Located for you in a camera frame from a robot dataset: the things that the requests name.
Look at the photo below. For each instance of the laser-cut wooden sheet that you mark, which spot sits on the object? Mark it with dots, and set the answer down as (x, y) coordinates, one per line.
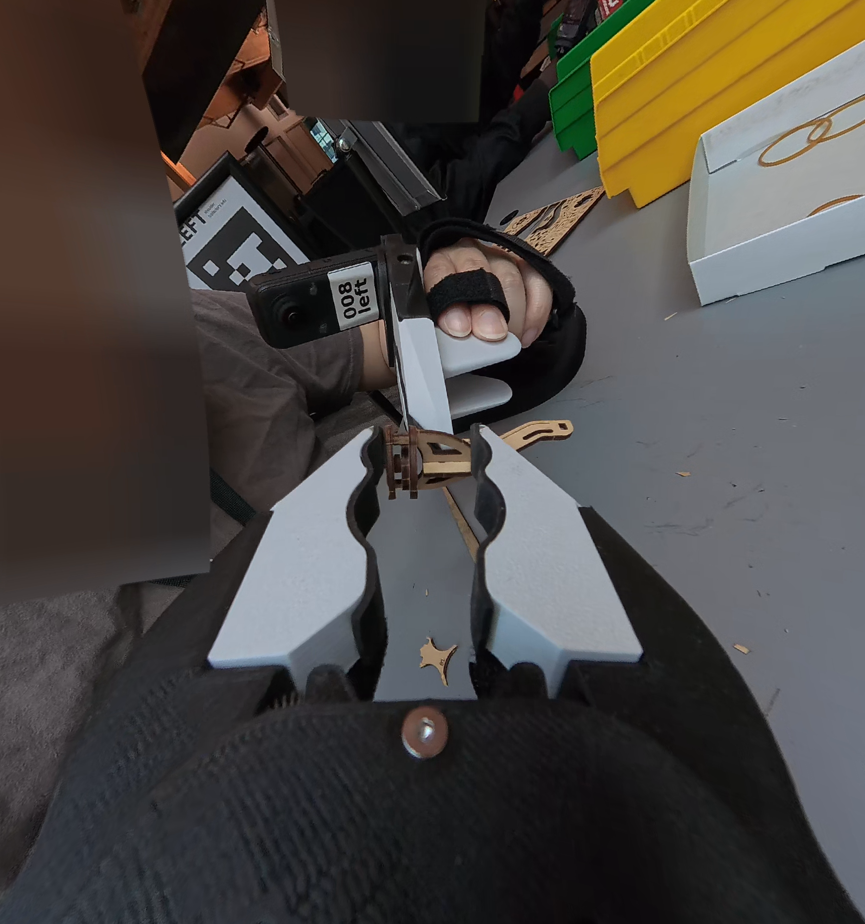
(555, 220)

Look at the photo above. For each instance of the curved slotted wooden part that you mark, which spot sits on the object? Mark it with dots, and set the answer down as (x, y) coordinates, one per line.
(541, 432)

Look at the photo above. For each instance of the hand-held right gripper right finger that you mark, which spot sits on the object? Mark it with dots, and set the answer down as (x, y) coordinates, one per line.
(548, 577)

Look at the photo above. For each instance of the green plastic bin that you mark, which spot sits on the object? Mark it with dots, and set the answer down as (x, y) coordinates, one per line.
(584, 43)
(577, 115)

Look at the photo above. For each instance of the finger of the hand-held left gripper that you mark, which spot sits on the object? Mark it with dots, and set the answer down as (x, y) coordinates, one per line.
(422, 375)

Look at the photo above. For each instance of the person's left forearm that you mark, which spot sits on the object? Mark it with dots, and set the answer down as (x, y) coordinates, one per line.
(376, 361)

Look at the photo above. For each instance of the small star-shaped wooden part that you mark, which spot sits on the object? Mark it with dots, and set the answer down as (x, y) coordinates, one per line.
(440, 655)

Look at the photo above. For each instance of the white cardboard box tray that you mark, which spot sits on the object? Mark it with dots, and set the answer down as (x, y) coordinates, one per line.
(764, 238)

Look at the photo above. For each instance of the loose tan rubber bands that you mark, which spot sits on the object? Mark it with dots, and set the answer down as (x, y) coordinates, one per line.
(813, 131)

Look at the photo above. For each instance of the black framed tag sign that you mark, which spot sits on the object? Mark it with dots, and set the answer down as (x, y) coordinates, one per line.
(223, 245)

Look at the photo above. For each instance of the aluminium frame post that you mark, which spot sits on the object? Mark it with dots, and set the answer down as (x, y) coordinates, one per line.
(396, 170)

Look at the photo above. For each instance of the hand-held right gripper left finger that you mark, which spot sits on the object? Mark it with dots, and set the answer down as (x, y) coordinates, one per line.
(295, 577)

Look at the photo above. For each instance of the person's left hand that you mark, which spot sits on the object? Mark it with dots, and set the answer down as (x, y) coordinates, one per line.
(526, 296)

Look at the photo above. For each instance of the dark cloth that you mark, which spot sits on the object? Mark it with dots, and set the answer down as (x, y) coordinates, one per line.
(476, 159)

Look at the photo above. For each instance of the round wooden model assembly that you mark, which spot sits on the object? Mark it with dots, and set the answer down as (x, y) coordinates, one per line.
(440, 462)

